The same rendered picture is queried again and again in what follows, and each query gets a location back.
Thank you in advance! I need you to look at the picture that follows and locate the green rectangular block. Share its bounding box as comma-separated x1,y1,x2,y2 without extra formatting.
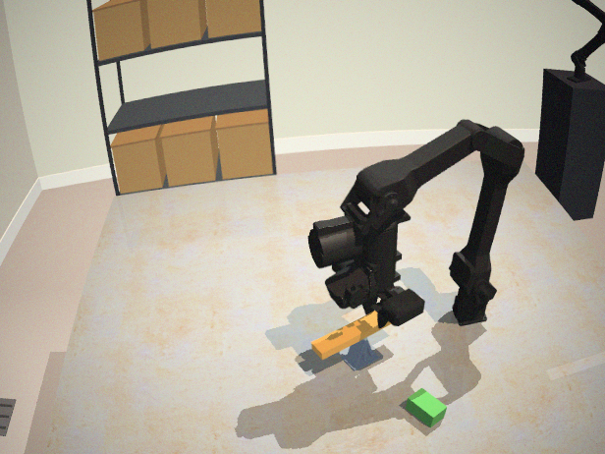
406,388,447,428

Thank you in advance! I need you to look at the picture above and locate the orange bar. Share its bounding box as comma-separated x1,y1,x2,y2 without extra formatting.
311,311,391,360

